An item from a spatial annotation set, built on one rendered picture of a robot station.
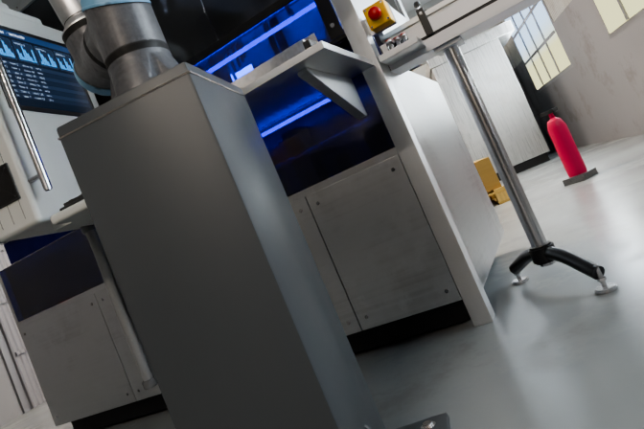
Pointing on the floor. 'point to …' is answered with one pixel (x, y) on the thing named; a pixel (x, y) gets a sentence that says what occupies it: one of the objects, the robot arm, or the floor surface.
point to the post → (403, 137)
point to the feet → (562, 262)
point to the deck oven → (494, 95)
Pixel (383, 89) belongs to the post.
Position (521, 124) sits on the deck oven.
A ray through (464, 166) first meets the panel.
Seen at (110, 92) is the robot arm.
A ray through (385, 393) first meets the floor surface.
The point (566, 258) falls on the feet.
